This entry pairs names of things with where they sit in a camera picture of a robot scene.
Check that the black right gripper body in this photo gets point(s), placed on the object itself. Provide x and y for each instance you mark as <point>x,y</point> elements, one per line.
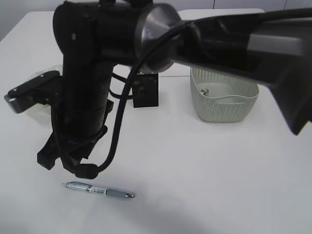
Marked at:
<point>78,116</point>

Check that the blue clip grey grip pen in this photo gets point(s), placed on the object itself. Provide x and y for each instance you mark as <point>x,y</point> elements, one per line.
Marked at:
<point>88,188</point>

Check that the large paper ball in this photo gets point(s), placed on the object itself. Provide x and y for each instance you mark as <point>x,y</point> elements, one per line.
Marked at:
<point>204,91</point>

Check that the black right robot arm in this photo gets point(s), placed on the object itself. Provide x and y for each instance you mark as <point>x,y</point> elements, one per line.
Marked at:
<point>273,49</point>

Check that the pale green wavy plate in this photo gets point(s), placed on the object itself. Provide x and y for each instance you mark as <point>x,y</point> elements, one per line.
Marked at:
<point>43,108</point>

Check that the black mesh pen holder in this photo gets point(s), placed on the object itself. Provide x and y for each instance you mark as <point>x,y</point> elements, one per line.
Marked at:
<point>145,90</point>

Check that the grey-green woven plastic basket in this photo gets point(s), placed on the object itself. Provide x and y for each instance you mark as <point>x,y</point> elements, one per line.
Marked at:
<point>230,99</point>

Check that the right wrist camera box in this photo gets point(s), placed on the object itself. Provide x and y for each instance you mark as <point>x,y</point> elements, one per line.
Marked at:
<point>43,89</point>

